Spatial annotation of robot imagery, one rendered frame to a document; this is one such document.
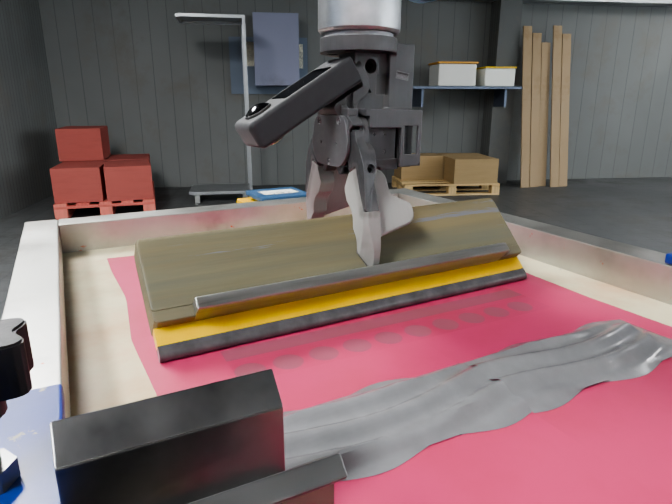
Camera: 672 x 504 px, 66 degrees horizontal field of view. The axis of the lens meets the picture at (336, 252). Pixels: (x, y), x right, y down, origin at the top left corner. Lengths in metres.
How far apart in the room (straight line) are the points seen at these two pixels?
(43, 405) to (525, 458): 0.25
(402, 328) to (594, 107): 8.34
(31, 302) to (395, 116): 0.34
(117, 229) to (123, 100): 6.80
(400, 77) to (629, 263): 0.29
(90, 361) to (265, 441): 0.23
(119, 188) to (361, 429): 5.44
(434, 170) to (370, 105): 6.50
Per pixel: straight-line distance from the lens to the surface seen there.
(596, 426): 0.36
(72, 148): 6.37
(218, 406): 0.22
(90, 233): 0.74
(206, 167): 7.40
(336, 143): 0.49
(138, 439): 0.21
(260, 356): 0.41
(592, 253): 0.62
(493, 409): 0.35
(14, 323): 0.23
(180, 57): 7.40
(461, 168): 6.65
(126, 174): 5.67
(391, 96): 0.51
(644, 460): 0.34
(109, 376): 0.41
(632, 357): 0.45
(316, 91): 0.47
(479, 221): 0.58
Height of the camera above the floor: 1.14
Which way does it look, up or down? 16 degrees down
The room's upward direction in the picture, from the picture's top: straight up
